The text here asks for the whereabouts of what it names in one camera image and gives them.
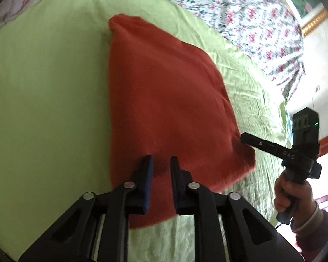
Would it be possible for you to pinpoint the white pink-flowered quilt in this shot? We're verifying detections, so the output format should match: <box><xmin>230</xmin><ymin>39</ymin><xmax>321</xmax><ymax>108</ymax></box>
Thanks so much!
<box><xmin>131</xmin><ymin>0</ymin><xmax>307</xmax><ymax>101</ymax></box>

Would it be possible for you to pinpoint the person's right forearm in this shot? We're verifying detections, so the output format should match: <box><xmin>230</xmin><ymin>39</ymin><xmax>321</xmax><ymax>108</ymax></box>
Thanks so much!
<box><xmin>289</xmin><ymin>200</ymin><xmax>328</xmax><ymax>255</ymax></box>

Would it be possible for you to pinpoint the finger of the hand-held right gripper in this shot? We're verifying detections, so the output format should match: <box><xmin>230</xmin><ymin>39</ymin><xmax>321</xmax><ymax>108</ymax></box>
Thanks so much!
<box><xmin>240</xmin><ymin>132</ymin><xmax>290</xmax><ymax>160</ymax></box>

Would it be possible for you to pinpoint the orange knitted sweater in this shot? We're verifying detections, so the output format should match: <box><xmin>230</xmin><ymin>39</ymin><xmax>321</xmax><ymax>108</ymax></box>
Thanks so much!
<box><xmin>108</xmin><ymin>14</ymin><xmax>257</xmax><ymax>230</ymax></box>

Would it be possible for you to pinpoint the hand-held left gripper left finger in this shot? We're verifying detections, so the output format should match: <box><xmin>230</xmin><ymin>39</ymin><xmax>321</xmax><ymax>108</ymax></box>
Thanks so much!
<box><xmin>19</xmin><ymin>155</ymin><xmax>155</xmax><ymax>262</ymax></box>

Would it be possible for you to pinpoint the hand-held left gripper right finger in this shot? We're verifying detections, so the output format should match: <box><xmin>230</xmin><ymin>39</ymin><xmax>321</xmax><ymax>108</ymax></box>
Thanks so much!
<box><xmin>171</xmin><ymin>156</ymin><xmax>304</xmax><ymax>262</ymax></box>

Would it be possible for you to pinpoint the person's right hand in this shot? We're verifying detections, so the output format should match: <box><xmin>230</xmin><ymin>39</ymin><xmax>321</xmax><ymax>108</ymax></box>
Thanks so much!
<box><xmin>273</xmin><ymin>173</ymin><xmax>317</xmax><ymax>226</ymax></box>

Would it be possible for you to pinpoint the light green bed sheet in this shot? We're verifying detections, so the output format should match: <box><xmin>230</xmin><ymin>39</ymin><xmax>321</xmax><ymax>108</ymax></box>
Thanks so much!
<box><xmin>0</xmin><ymin>0</ymin><xmax>290</xmax><ymax>262</ymax></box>

